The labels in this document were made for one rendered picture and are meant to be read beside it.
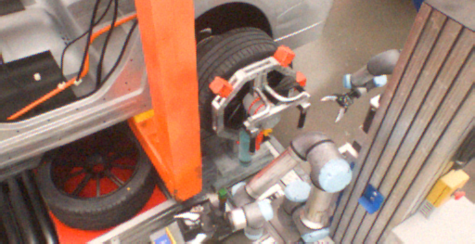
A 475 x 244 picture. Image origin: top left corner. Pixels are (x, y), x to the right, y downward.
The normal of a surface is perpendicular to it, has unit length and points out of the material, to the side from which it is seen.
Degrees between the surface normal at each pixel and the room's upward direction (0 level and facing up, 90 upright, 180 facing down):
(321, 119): 0
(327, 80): 0
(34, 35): 50
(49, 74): 0
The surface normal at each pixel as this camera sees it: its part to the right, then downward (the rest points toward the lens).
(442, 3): 0.03, -0.67
